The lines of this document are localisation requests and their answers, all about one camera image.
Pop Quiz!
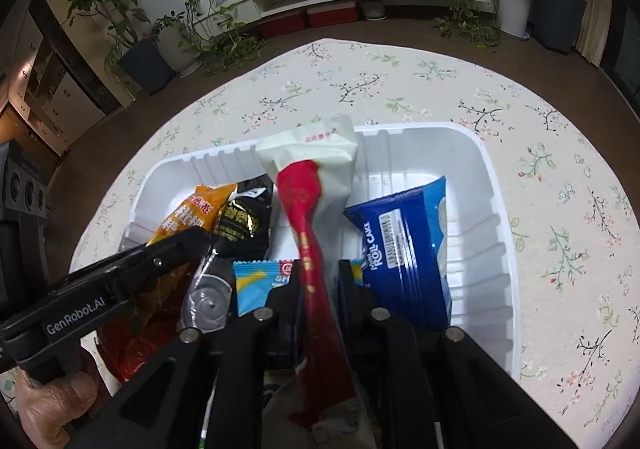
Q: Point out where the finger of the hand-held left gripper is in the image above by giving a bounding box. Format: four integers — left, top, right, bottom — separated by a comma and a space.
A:
75, 230, 212, 288

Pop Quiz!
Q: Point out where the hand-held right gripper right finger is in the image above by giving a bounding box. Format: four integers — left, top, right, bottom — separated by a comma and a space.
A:
337, 259, 576, 449

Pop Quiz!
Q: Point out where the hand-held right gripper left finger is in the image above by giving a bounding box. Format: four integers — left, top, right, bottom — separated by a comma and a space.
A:
65, 259, 307, 449

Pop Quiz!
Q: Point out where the light blue panda packet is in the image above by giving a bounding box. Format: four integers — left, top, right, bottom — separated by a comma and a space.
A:
232, 258, 368, 318

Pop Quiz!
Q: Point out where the orange snack packet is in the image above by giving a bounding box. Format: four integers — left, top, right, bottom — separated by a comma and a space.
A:
132, 183, 239, 325

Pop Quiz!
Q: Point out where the dark blue cake packet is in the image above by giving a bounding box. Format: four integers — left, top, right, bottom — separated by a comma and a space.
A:
344, 176, 454, 333

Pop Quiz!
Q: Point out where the black snack packet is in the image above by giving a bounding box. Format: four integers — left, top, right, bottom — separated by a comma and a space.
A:
181, 176, 275, 333

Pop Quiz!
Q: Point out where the large red snack packet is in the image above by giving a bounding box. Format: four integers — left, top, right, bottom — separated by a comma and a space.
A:
95, 299, 201, 385

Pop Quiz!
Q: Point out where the long shiny red packet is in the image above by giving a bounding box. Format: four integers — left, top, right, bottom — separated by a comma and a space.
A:
276, 160, 359, 430

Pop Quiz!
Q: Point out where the white plastic tray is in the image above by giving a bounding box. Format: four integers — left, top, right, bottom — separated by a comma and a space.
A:
120, 122, 523, 378

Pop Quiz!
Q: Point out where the white snack packet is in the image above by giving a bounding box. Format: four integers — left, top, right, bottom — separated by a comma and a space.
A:
256, 115, 359, 230

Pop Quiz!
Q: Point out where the person's left hand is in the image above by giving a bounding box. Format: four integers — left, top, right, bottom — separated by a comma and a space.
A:
17, 364, 101, 449

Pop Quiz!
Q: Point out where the tall plant in dark pot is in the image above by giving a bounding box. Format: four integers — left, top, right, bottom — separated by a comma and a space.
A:
65, 0, 177, 96

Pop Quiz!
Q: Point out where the small plant in ribbed pot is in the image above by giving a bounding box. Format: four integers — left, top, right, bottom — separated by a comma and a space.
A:
150, 12, 204, 78

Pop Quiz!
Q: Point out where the red storage box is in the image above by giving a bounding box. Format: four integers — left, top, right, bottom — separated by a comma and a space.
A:
307, 2, 360, 29
257, 12, 309, 39

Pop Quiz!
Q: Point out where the glass sliding door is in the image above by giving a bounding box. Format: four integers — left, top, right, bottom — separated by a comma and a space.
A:
600, 0, 640, 106

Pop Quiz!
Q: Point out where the tan curtain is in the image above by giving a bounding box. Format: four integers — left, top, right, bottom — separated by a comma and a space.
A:
574, 0, 614, 68

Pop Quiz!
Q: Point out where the white wall cabinet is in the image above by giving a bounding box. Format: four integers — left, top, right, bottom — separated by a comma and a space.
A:
0, 0, 122, 156

